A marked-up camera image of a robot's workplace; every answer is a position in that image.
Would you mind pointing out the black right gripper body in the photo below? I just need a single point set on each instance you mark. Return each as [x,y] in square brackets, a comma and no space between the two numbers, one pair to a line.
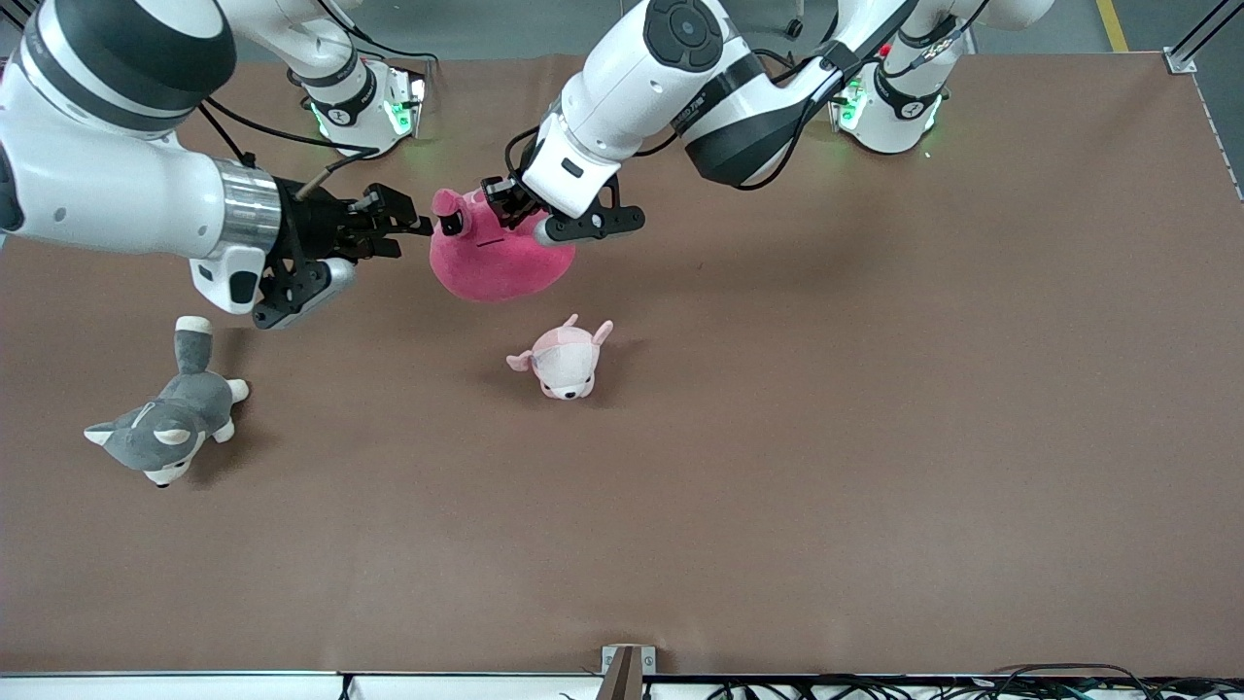
[309,227]

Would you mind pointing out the round hot pink plush toy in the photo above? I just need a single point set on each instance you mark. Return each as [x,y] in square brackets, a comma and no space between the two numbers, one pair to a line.
[496,267]

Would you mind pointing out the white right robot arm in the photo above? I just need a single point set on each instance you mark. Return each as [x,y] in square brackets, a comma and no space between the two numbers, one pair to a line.
[97,185]

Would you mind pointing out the metal base connector plate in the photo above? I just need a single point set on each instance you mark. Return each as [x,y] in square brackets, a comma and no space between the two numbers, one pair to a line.
[853,107]
[413,97]

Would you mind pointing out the pale pink puppy plush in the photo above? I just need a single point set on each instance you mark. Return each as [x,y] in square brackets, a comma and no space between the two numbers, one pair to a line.
[564,365]

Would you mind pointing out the grey white husky plush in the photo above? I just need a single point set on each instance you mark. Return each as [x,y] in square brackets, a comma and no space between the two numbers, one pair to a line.
[165,428]

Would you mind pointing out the black caster wheel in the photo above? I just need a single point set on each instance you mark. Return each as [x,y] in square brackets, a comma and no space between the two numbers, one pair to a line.
[795,27]

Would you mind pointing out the brown table cover sheet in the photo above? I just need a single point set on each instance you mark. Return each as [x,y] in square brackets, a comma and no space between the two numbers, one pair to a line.
[777,486]

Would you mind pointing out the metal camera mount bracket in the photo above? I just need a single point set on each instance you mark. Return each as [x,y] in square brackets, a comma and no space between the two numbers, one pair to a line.
[627,666]

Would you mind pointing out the aluminium frame post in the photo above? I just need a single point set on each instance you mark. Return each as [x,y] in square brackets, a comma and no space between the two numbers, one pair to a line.
[1200,39]

